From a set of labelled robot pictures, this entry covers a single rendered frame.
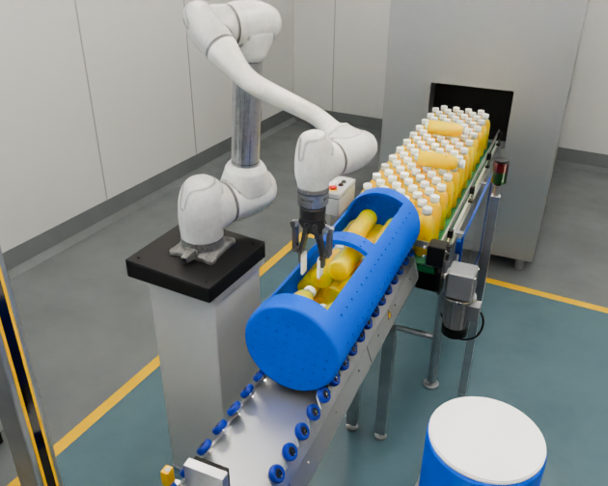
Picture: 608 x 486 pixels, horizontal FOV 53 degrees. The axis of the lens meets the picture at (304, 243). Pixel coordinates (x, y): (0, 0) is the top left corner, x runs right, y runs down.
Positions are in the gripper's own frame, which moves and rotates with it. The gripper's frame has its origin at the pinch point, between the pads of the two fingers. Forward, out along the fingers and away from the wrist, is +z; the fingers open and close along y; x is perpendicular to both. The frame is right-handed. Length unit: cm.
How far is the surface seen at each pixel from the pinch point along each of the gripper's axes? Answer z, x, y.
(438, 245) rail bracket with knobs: 21, 68, 25
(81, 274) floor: 122, 114, -215
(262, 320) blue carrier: 4.9, -25.1, -4.0
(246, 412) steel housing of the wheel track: 28.9, -36.1, -3.8
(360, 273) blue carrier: 1.9, 4.8, 13.9
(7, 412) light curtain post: -6, -87, -28
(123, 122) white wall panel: 53, 219, -252
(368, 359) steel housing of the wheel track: 35.1, 7.1, 17.5
